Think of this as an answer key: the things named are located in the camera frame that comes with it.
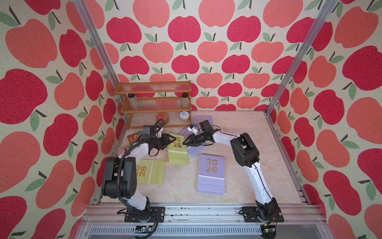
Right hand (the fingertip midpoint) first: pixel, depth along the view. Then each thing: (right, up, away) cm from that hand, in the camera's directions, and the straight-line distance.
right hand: (185, 146), depth 98 cm
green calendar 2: (-21, -14, -10) cm, 27 cm away
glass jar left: (-35, +32, 0) cm, 47 cm away
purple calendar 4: (+5, -3, 0) cm, 6 cm away
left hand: (-6, +4, -8) cm, 11 cm away
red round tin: (-19, +21, +16) cm, 33 cm away
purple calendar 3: (+10, +19, +17) cm, 27 cm away
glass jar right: (0, +31, 0) cm, 31 cm away
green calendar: (-4, -3, -5) cm, 7 cm away
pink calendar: (-14, -5, -5) cm, 16 cm away
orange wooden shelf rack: (-32, +33, +20) cm, 50 cm away
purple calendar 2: (+20, -23, -18) cm, 35 cm away
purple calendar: (+16, -14, -14) cm, 25 cm away
